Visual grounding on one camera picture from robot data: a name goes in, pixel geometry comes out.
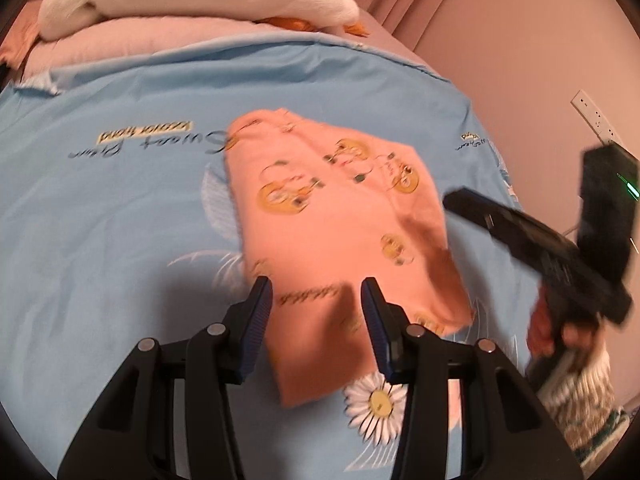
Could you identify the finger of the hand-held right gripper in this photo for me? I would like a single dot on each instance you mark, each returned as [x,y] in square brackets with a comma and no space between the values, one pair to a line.
[500,222]

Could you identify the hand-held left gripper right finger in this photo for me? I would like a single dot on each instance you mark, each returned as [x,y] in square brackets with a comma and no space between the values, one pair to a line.
[377,330]

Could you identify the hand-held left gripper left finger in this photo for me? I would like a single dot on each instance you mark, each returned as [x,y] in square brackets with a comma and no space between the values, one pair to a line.
[257,320]

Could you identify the orange printed long-sleeve shirt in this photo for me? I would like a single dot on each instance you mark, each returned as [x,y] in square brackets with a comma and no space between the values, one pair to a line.
[340,220]

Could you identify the salmon clothes pile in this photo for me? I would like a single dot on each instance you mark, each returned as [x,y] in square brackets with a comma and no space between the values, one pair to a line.
[15,42]

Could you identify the person's right hand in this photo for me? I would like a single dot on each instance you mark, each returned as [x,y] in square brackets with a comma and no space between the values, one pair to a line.
[542,332]

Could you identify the blue floral bed sheet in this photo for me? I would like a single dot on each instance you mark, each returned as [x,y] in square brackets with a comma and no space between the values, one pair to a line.
[125,210]

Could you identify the pink pillow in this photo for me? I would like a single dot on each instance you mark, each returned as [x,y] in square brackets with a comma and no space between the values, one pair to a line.
[150,35]

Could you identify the white wall outlet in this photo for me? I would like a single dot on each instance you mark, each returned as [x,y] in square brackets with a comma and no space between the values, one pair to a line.
[595,117]

